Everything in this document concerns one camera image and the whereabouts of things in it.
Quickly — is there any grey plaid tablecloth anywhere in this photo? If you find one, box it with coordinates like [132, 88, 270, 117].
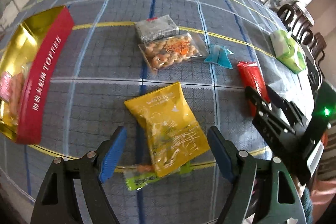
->
[0, 0, 318, 224]

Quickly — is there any yellow snack packet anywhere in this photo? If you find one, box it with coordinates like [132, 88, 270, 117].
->
[124, 81, 210, 178]

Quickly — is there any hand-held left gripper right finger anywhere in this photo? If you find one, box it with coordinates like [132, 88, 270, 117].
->
[207, 126, 307, 224]

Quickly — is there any teal snack packet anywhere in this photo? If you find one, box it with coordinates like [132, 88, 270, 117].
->
[203, 43, 234, 70]

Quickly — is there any clear packet of nuts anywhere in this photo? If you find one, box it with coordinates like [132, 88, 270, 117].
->
[138, 31, 209, 74]

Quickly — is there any person's right forearm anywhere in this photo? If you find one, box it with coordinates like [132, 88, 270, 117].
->
[294, 178, 315, 224]

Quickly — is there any pink snack packet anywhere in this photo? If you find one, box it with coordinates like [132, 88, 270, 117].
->
[0, 70, 16, 104]

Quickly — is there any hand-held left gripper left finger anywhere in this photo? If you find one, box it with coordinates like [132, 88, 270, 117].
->
[30, 126, 128, 224]

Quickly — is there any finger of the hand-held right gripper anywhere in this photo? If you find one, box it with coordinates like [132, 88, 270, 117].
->
[245, 86, 297, 135]
[266, 84, 307, 125]

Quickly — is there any green snack packet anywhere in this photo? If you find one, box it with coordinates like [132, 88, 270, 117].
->
[123, 161, 192, 191]

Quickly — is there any red tin box gold interior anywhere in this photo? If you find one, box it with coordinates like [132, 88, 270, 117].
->
[0, 5, 75, 144]

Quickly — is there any dark grey clear snack packet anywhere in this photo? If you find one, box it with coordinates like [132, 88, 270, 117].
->
[135, 15, 180, 42]

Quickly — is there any red snack packet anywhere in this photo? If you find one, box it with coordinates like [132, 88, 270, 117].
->
[237, 61, 271, 117]

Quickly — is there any green tissue pack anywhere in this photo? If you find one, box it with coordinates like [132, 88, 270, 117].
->
[270, 29, 307, 74]

